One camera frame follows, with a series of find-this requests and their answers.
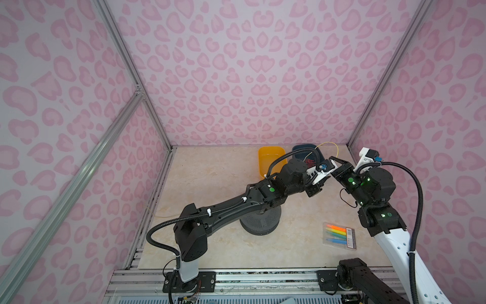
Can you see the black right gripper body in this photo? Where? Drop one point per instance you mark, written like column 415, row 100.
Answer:
column 349, row 179

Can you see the right aluminium corner post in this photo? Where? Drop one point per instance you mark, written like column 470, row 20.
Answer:
column 420, row 16

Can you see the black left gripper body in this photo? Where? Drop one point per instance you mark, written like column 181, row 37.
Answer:
column 312, row 189

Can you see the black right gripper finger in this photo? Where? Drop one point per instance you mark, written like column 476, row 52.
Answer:
column 341, row 161
column 337, row 164

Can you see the pack of coloured markers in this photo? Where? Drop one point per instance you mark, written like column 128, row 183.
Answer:
column 339, row 236

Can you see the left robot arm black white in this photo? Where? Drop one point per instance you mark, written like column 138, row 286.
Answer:
column 198, row 224

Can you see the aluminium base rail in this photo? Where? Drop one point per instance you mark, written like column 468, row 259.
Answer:
column 298, row 285

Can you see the yellow plastic tray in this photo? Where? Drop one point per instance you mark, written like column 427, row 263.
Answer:
column 266, row 156

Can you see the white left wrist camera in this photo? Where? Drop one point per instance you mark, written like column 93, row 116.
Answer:
column 319, row 171

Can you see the dark grey cable spool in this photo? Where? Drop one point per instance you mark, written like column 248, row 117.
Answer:
column 262, row 223

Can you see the aluminium corner frame post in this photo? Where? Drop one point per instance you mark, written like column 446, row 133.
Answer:
column 106, row 15

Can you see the teal plastic tray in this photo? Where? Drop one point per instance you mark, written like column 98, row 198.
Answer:
column 309, row 158

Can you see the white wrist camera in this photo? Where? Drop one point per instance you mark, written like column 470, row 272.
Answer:
column 367, row 156
column 319, row 171

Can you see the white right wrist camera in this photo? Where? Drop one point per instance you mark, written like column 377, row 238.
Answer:
column 367, row 156

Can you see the diagonal aluminium frame bar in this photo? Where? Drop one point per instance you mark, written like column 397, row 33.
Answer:
column 23, row 264

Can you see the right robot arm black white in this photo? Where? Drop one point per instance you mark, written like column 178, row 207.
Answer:
column 372, row 186

